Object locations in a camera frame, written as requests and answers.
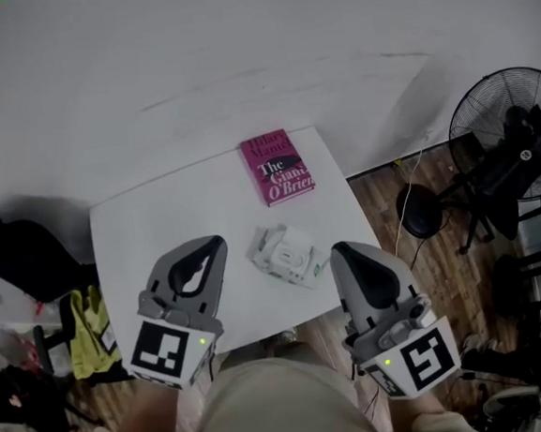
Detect black-edged badge card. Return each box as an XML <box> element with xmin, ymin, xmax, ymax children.
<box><xmin>98</xmin><ymin>324</ymin><xmax>119</xmax><ymax>356</ymax></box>

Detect person's right forearm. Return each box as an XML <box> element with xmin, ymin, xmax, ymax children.
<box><xmin>387</xmin><ymin>390</ymin><xmax>445</xmax><ymax>431</ymax></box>

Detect black bag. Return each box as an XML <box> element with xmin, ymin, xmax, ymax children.
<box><xmin>0</xmin><ymin>359</ymin><xmax>78</xmax><ymax>432</ymax></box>

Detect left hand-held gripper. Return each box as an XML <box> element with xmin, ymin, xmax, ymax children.
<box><xmin>119</xmin><ymin>234</ymin><xmax>241</xmax><ymax>395</ymax></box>

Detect yellow-green vest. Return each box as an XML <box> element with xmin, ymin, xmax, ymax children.
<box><xmin>64</xmin><ymin>283</ymin><xmax>124</xmax><ymax>381</ymax></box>

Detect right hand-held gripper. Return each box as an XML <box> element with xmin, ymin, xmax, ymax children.
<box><xmin>327</xmin><ymin>232</ymin><xmax>465</xmax><ymax>406</ymax></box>

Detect white cable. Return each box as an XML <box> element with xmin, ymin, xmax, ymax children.
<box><xmin>385</xmin><ymin>149</ymin><xmax>433</xmax><ymax>257</ymax></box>

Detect person's left forearm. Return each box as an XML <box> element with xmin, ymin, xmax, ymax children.
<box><xmin>115</xmin><ymin>380</ymin><xmax>210</xmax><ymax>432</ymax></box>

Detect person's beige clothing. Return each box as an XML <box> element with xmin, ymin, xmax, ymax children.
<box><xmin>62</xmin><ymin>337</ymin><xmax>488</xmax><ymax>432</ymax></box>

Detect pink book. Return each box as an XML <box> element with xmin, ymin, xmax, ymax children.
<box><xmin>239</xmin><ymin>126</ymin><xmax>317</xmax><ymax>210</ymax></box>

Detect black high-back office chair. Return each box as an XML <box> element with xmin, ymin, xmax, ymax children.
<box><xmin>447</xmin><ymin>104</ymin><xmax>541</xmax><ymax>256</ymax></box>

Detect black mesh office chair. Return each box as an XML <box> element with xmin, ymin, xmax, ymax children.
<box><xmin>0</xmin><ymin>209</ymin><xmax>101</xmax><ymax>310</ymax></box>

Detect black standing fan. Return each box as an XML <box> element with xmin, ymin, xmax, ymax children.
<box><xmin>384</xmin><ymin>64</ymin><xmax>541</xmax><ymax>242</ymax></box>

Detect white wet wipe pack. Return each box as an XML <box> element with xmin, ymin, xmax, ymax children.
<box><xmin>245</xmin><ymin>220</ymin><xmax>332</xmax><ymax>296</ymax></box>

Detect white table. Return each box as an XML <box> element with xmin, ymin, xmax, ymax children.
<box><xmin>83</xmin><ymin>120</ymin><xmax>391</xmax><ymax>367</ymax></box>

